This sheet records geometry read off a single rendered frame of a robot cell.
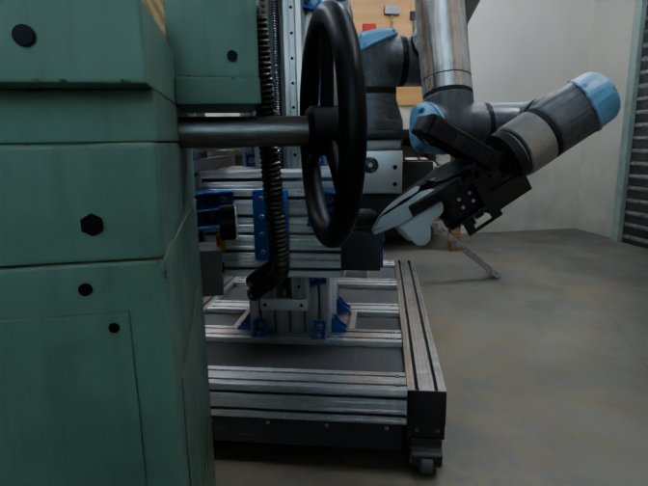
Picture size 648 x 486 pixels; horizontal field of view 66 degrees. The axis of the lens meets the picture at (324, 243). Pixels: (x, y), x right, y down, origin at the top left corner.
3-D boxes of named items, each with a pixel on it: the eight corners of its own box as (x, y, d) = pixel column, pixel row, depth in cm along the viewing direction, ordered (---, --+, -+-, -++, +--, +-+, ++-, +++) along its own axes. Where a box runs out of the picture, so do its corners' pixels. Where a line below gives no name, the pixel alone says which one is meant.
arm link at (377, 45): (343, 92, 126) (343, 35, 123) (395, 91, 128) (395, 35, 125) (352, 86, 114) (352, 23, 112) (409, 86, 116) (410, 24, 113)
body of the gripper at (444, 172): (467, 239, 63) (543, 188, 64) (436, 181, 61) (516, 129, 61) (441, 229, 70) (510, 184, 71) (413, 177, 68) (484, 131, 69)
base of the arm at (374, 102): (343, 131, 131) (343, 93, 129) (401, 130, 129) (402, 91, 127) (338, 130, 116) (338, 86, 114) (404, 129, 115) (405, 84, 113)
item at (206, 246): (225, 295, 85) (223, 250, 84) (150, 301, 83) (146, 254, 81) (225, 282, 93) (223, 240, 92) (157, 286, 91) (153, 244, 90)
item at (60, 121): (158, 142, 39) (153, 88, 38) (-152, 147, 35) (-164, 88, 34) (191, 141, 77) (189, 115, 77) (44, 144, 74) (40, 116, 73)
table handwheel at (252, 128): (389, -18, 43) (324, 13, 70) (149, -28, 40) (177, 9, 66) (374, 284, 53) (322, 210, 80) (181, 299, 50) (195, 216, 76)
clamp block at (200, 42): (259, 78, 58) (256, -6, 56) (137, 77, 55) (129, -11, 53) (253, 91, 72) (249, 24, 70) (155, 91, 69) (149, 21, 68)
